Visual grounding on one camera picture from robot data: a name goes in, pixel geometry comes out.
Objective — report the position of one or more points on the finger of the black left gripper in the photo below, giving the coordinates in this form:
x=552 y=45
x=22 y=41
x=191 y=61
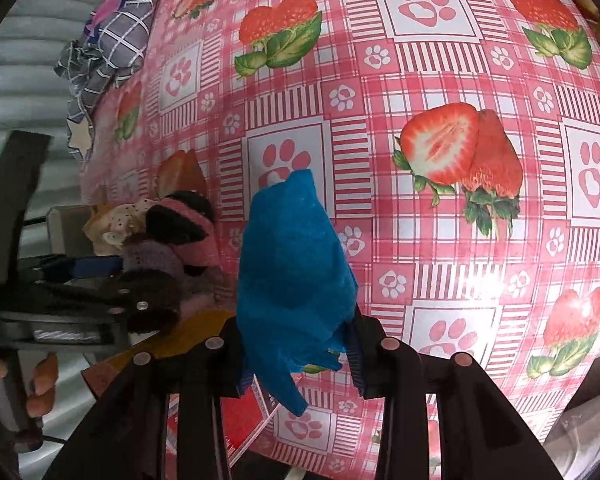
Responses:
x=138 y=301
x=63 y=267

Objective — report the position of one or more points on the person left hand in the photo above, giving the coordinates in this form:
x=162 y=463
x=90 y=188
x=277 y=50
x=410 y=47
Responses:
x=40 y=401

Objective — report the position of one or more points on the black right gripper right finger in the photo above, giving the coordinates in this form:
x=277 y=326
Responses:
x=380 y=366

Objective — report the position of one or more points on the pink tissue box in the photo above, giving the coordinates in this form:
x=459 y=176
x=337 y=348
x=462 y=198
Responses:
x=243 y=419

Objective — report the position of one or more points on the purple dark sock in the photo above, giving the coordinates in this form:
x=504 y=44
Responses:
x=148 y=255

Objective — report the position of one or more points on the pink striped dark sock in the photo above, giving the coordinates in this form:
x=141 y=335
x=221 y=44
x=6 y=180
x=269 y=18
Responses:
x=184 y=221

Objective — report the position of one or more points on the white storage box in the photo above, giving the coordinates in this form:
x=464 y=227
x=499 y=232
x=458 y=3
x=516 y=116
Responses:
x=65 y=230

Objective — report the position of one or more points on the pink strawberry paw tablecloth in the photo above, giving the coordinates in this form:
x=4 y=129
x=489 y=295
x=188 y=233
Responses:
x=455 y=144

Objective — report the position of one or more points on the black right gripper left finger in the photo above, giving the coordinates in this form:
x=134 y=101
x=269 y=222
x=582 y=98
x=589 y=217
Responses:
x=225 y=362

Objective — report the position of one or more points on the white polka dot scrunchie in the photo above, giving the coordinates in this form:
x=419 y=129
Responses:
x=111 y=226

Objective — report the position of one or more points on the grey plaid star cloth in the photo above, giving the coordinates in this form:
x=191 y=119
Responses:
x=110 y=50

